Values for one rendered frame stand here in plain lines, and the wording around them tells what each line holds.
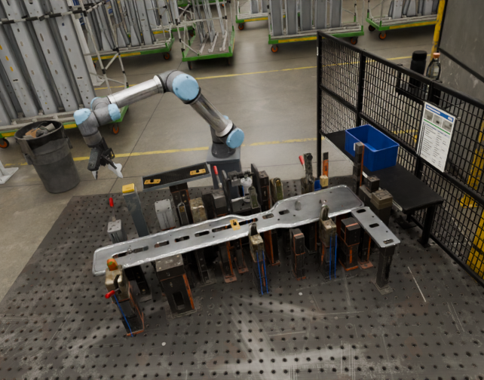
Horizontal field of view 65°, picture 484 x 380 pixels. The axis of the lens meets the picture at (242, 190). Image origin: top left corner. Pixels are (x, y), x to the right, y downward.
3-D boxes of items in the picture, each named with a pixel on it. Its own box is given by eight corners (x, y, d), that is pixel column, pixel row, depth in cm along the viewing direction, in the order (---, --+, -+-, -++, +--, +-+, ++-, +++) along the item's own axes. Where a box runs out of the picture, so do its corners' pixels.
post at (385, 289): (381, 295, 183) (388, 252, 167) (369, 279, 192) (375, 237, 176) (393, 292, 184) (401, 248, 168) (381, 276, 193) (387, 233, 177)
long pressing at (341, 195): (91, 281, 173) (90, 279, 172) (94, 249, 191) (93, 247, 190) (367, 207, 194) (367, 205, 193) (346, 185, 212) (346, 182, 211)
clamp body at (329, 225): (323, 283, 194) (323, 231, 174) (313, 267, 203) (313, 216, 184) (339, 278, 195) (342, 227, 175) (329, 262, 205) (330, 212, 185)
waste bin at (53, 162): (32, 200, 425) (1, 142, 384) (53, 173, 469) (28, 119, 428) (75, 196, 420) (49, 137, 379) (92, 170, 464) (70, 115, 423)
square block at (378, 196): (373, 253, 206) (379, 200, 186) (365, 243, 213) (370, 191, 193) (386, 249, 208) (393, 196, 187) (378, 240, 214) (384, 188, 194)
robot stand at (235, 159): (218, 195, 268) (209, 145, 246) (246, 193, 266) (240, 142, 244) (215, 213, 251) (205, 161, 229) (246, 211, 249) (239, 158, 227)
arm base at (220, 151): (212, 147, 243) (210, 133, 237) (236, 145, 242) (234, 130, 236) (210, 158, 231) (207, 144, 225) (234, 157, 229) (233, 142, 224)
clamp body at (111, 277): (125, 341, 179) (100, 289, 158) (125, 316, 191) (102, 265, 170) (148, 334, 180) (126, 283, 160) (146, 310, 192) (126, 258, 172)
